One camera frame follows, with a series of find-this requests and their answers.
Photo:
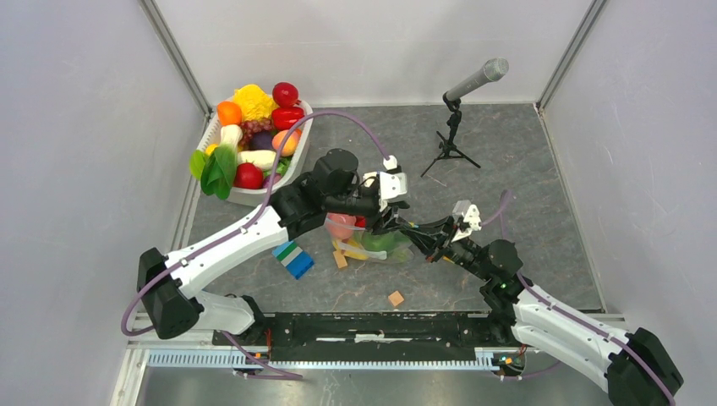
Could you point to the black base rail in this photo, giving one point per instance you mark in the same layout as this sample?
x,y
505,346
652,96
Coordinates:
x,y
375,336

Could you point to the green toy bell pepper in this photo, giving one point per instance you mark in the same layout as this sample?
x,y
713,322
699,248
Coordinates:
x,y
387,242

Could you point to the blue green white brick stack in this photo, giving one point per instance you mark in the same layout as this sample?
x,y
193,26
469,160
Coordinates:
x,y
296,261

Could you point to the purple toy onion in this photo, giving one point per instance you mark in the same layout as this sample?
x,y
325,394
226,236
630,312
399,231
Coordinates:
x,y
271,180

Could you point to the orange toy pepper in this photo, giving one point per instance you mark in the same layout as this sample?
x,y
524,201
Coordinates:
x,y
229,113

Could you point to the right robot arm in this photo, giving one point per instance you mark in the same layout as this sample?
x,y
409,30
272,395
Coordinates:
x,y
633,368

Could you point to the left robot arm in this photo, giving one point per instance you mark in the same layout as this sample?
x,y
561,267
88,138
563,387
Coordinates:
x,y
171,287

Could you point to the long wooden block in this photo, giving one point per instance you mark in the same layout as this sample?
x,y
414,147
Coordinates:
x,y
340,259

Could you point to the white green toy leek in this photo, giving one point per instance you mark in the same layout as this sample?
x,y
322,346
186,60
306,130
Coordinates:
x,y
230,136

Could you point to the red toy tomato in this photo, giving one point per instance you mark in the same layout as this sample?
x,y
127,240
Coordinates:
x,y
248,176

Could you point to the grey microphone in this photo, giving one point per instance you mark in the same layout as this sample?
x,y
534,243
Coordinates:
x,y
492,71

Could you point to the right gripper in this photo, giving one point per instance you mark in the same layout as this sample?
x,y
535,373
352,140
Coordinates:
x,y
434,235

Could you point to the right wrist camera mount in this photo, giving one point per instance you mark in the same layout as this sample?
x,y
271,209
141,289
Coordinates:
x,y
468,219

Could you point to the red toy apple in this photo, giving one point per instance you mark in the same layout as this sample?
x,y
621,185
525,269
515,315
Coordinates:
x,y
285,94

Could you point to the pink toy peach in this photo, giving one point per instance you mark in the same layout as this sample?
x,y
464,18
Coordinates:
x,y
340,226

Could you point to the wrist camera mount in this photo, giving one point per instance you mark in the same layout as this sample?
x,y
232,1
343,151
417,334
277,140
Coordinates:
x,y
468,219
392,182

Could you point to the clear zip top bag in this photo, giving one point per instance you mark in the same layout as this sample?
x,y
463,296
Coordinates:
x,y
398,256

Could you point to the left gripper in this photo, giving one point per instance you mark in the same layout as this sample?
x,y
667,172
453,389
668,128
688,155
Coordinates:
x,y
376,222

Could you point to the red toy bell pepper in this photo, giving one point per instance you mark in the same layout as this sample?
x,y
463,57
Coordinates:
x,y
285,117

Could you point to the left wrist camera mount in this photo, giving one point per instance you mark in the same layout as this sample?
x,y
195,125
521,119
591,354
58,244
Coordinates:
x,y
392,182

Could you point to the small wooden cube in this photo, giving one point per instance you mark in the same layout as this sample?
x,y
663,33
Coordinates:
x,y
395,299

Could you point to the orange toy peach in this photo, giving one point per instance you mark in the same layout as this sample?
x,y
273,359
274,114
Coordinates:
x,y
285,144

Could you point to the black tripod mic stand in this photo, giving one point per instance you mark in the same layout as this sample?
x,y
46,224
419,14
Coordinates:
x,y
448,147

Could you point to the purple toy grapes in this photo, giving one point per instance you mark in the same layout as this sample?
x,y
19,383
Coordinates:
x,y
251,127

